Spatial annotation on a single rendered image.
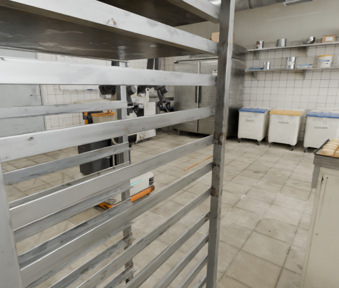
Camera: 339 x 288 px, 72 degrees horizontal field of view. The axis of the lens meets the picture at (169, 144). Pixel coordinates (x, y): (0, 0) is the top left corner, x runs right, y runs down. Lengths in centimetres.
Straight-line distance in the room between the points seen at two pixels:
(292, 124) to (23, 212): 485
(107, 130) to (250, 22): 574
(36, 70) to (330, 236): 141
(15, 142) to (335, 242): 141
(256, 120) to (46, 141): 493
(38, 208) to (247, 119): 498
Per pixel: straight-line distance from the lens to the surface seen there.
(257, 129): 518
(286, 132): 505
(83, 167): 258
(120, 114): 100
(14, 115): 78
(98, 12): 41
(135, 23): 46
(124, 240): 120
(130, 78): 44
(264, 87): 576
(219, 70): 73
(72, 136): 37
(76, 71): 37
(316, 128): 496
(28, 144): 34
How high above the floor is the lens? 122
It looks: 14 degrees down
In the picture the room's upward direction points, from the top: straight up
